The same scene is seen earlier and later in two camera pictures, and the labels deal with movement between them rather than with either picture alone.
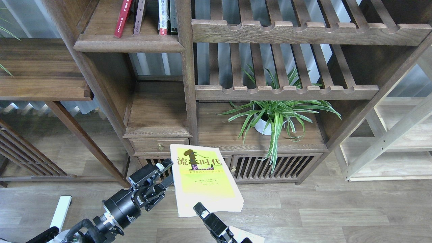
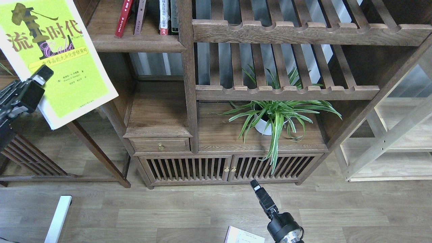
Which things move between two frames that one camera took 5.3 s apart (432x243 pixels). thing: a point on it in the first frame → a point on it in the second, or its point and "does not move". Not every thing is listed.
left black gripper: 125,206 → 18,98
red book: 122,18 does not move
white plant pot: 262,126 does not move
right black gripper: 221,231 → 282,228
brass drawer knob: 160,146 does not move
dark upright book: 173,12 does not move
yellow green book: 201,174 → 34,33
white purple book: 239,235 does not move
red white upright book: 163,17 does not move
